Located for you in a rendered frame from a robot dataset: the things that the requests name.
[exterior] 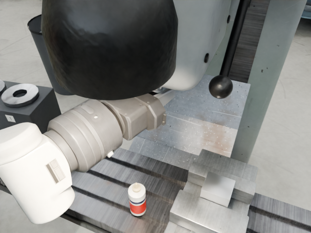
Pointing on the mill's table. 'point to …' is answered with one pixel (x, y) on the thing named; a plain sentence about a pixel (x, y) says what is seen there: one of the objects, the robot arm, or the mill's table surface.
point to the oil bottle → (137, 199)
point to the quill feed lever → (229, 56)
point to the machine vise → (230, 164)
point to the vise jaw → (206, 215)
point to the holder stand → (27, 105)
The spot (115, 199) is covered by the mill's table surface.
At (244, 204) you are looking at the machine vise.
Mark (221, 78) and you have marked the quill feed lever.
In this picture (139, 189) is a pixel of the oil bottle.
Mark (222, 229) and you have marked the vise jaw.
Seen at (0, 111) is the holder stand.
